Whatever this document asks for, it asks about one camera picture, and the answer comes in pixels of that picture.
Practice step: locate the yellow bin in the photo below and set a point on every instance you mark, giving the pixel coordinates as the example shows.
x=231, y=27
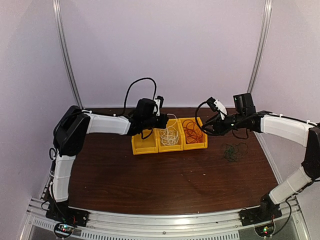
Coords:
x=193, y=137
x=170, y=139
x=149, y=145

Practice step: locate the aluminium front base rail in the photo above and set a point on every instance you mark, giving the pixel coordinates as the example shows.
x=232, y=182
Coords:
x=223, y=225

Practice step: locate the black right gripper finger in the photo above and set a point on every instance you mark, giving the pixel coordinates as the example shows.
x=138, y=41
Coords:
x=209, y=132
x=210, y=121

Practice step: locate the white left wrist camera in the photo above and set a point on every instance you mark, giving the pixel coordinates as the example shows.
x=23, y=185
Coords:
x=158, y=105

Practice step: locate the right circuit board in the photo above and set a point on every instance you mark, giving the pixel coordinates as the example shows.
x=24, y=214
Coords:
x=264, y=230

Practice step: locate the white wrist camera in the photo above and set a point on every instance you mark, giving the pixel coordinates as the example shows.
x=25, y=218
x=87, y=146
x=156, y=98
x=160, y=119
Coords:
x=158, y=105
x=216, y=106

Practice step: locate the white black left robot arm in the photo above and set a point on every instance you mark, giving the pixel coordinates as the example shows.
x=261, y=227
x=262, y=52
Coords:
x=70, y=133

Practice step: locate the yellow bin left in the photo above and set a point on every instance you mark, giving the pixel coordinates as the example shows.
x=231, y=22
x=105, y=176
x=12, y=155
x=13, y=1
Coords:
x=149, y=145

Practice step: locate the aluminium corner post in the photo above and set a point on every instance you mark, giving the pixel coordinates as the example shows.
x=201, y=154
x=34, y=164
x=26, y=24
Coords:
x=65, y=53
x=264, y=32

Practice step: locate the yellow bin right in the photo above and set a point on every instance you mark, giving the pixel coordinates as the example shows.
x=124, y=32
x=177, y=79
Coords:
x=193, y=137

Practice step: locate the left circuit board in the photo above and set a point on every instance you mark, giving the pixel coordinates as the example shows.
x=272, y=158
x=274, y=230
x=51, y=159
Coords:
x=63, y=230

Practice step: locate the yellow bin middle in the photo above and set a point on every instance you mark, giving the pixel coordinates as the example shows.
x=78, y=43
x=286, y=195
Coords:
x=170, y=139

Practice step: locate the aluminium left corner post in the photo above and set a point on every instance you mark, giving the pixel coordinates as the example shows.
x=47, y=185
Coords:
x=65, y=53

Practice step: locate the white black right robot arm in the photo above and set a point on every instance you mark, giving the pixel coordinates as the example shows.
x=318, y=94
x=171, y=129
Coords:
x=302, y=132

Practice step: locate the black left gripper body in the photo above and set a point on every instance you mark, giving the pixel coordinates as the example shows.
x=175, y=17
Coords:
x=160, y=124

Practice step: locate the circuit board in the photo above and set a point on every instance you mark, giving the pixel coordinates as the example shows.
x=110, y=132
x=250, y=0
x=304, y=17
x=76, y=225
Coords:
x=63, y=230
x=264, y=230

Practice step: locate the aluminium right corner post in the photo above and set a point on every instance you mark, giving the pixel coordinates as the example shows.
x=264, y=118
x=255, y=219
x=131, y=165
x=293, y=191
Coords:
x=264, y=32

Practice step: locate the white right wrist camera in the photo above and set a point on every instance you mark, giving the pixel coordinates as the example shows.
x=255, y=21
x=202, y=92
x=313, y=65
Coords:
x=216, y=106

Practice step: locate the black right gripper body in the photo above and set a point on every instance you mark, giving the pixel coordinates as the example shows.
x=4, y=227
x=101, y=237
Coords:
x=223, y=129

